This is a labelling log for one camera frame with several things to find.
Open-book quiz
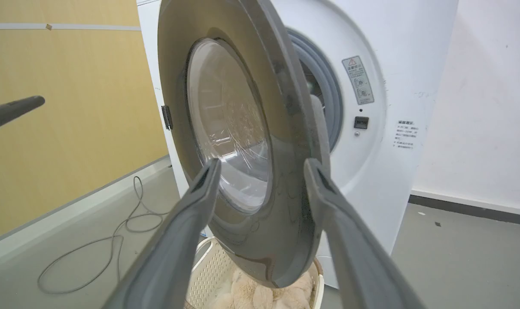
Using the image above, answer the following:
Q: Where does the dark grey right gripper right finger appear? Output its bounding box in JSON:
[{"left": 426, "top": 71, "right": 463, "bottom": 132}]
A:
[{"left": 304, "top": 158, "right": 427, "bottom": 309}]

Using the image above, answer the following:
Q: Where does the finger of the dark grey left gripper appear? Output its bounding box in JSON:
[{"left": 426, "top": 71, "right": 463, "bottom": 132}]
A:
[{"left": 102, "top": 158, "right": 222, "bottom": 309}]

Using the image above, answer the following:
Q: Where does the dark grey pointed right gripper left finger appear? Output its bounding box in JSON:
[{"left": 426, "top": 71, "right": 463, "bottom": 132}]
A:
[{"left": 0, "top": 96, "right": 46, "bottom": 135}]

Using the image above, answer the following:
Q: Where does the grey round washing machine door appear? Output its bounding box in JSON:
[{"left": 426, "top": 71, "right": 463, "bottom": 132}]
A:
[{"left": 157, "top": 0, "right": 331, "bottom": 288}]

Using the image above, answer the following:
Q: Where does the white washing machine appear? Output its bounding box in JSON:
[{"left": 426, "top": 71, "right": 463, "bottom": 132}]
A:
[{"left": 137, "top": 0, "right": 459, "bottom": 289}]

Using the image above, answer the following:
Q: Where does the grey rubber door gasket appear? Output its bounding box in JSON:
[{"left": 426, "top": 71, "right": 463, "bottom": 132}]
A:
[{"left": 286, "top": 28, "right": 344, "bottom": 152}]

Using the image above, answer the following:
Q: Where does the white perforated laundry basket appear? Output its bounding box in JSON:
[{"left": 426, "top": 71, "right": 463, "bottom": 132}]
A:
[{"left": 184, "top": 236, "right": 325, "bottom": 309}]

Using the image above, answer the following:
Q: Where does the beige fluffy laundry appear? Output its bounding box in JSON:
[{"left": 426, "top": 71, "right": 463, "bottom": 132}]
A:
[{"left": 208, "top": 270, "right": 314, "bottom": 309}]

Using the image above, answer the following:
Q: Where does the white warning label sticker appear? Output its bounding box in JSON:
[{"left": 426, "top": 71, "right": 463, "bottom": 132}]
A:
[{"left": 342, "top": 55, "right": 375, "bottom": 106}]

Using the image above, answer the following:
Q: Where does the grey cable on floor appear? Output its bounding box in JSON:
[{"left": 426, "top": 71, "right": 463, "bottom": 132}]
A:
[{"left": 37, "top": 176, "right": 170, "bottom": 295}]

